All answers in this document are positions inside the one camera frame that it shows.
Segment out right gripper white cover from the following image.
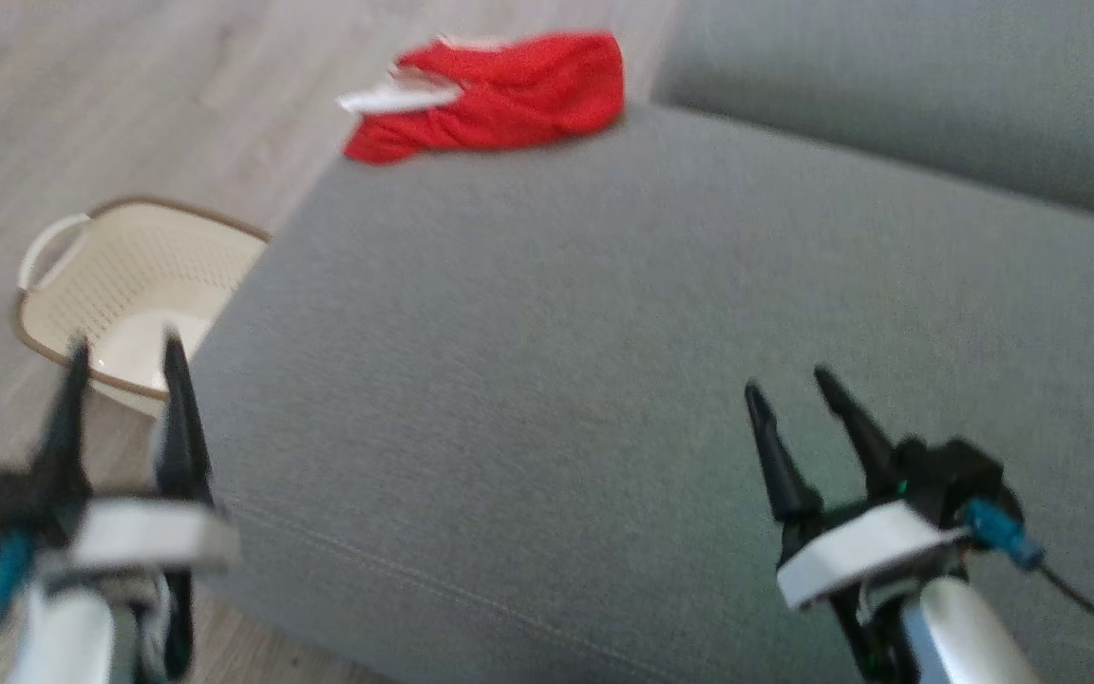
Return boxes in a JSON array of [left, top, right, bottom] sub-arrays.
[[745, 365, 972, 684]]

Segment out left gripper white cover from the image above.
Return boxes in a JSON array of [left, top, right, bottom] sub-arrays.
[[34, 331, 244, 684]]

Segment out red jersey white sleeves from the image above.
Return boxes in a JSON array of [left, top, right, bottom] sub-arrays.
[[338, 31, 626, 166]]

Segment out cream plastic laundry basket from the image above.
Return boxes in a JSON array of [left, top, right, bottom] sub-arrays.
[[15, 197, 272, 420]]

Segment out grey sofa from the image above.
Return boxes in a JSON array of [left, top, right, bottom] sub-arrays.
[[188, 103, 1094, 684]]

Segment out grey sofa back cushion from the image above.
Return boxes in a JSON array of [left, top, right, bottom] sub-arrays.
[[651, 0, 1094, 229]]

